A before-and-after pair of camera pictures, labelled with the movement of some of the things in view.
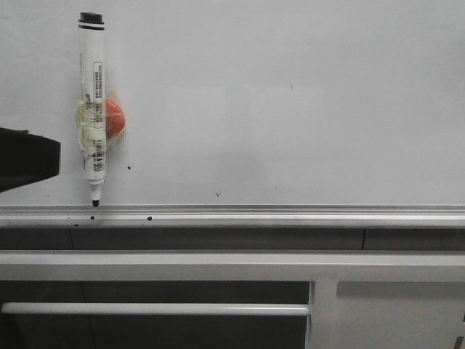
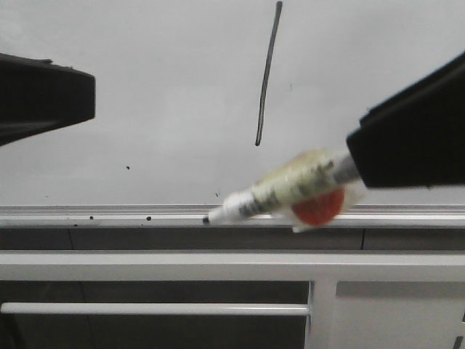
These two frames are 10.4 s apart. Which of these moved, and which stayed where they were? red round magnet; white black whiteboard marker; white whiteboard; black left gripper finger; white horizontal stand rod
Moved: red round magnet; white black whiteboard marker; black left gripper finger
Stayed: white horizontal stand rod; white whiteboard
